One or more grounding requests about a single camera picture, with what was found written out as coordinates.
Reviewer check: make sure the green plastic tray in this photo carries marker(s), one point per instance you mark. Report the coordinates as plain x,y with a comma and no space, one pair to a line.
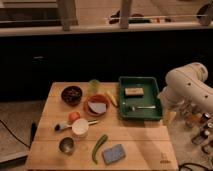
151,90

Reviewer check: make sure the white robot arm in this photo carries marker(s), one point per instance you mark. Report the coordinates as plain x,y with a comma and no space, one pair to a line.
187,83

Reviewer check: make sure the brush with silver handle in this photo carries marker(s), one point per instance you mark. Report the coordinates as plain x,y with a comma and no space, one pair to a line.
65,125

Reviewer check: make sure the yellow corn cob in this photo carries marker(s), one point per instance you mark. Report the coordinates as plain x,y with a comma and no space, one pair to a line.
112,98

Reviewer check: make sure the white cup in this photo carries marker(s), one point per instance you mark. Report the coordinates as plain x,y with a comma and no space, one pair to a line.
80,127

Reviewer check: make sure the small metal cup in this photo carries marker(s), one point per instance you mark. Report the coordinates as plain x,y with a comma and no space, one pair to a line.
66,145

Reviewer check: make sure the blue sponge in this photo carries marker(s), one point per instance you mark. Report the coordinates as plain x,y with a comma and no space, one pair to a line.
113,154

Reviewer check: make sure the tan sponge block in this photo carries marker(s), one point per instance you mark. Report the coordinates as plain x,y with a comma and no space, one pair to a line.
133,92

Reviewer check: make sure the red tomato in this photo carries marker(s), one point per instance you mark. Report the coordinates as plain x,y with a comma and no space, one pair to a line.
73,116

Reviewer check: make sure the silver fork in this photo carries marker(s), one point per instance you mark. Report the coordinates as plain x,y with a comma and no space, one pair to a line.
134,108

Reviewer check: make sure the dark bowl with food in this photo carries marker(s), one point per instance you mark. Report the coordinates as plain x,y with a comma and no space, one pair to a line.
72,95

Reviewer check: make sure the grey purple cloth piece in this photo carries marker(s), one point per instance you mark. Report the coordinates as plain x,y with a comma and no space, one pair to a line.
98,108

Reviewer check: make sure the orange bowl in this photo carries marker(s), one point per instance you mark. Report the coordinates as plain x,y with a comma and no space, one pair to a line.
98,98

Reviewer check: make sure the green chili pepper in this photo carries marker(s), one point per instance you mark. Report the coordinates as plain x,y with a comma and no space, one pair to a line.
98,144

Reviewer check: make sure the wooden cutting board table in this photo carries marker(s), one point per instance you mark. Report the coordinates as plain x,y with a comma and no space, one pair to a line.
147,144

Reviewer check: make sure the green plastic cup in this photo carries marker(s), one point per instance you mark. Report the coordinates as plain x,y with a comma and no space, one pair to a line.
93,86

